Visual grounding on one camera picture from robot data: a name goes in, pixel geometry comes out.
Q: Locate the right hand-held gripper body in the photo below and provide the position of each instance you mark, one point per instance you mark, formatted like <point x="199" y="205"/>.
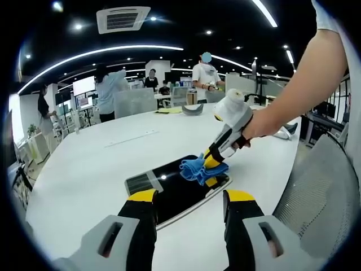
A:
<point x="234" y="113"/>

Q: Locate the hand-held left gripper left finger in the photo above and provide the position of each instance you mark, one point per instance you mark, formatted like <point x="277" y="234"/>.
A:
<point x="84" y="252"/>

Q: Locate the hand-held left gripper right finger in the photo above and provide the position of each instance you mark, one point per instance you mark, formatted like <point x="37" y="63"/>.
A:
<point x="293" y="251"/>

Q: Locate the blue cleaning cloth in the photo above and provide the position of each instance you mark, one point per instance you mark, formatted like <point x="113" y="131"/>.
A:
<point x="194" y="169"/>

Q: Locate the black tablet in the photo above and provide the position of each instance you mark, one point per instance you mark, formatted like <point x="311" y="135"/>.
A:
<point x="180" y="197"/>

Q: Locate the person's right hand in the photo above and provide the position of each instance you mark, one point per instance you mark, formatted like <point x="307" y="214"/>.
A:
<point x="259" y="125"/>

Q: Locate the white desk partition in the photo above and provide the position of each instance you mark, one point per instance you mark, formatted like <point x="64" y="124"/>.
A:
<point x="237" y="83"/>

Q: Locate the grey curved plastic piece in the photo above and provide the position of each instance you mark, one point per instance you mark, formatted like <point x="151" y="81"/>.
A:
<point x="193" y="111"/>

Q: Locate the black equipment stand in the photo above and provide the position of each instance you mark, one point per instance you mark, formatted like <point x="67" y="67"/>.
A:
<point x="261" y="84"/>

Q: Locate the curved ceiling light strip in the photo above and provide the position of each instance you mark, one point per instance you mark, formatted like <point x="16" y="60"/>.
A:
<point x="158" y="47"/>
<point x="265" y="14"/>
<point x="234" y="62"/>

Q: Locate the white grey curved piece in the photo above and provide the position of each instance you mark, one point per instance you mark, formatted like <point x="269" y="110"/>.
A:
<point x="285" y="134"/>

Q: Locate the yellow notepad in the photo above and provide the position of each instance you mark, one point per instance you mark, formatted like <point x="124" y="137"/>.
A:
<point x="169" y="111"/>

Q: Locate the grey mesh office chair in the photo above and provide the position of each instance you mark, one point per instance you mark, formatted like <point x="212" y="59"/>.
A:
<point x="324" y="192"/>

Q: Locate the straight ceiling light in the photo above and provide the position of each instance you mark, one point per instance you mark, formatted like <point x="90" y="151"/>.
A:
<point x="290" y="56"/>

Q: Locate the black desktop monitor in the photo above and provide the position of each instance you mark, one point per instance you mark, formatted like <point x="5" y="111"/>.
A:
<point x="325" y="108"/>

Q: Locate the grey desk partition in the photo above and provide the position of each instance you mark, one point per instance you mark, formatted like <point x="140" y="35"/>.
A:
<point x="135" y="103"/>

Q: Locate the black tripod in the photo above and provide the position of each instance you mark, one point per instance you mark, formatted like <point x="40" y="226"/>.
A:
<point x="21" y="172"/>

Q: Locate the white cabinet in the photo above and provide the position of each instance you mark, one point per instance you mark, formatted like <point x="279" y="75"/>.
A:
<point x="39" y="146"/>

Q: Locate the white office chair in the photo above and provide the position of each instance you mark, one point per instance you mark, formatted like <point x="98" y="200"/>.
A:
<point x="60" y="125"/>

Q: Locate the potted green plant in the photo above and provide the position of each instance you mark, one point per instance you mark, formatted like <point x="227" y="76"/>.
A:
<point x="31" y="130"/>

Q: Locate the ceiling air conditioner vent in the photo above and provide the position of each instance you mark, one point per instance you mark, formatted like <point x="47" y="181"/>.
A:
<point x="122" y="20"/>

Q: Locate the round ceiling spotlights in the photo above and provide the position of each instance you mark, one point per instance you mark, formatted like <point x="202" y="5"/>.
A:
<point x="77" y="26"/>

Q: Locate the wall display screen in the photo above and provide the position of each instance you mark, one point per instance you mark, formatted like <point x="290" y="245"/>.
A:
<point x="83" y="85"/>

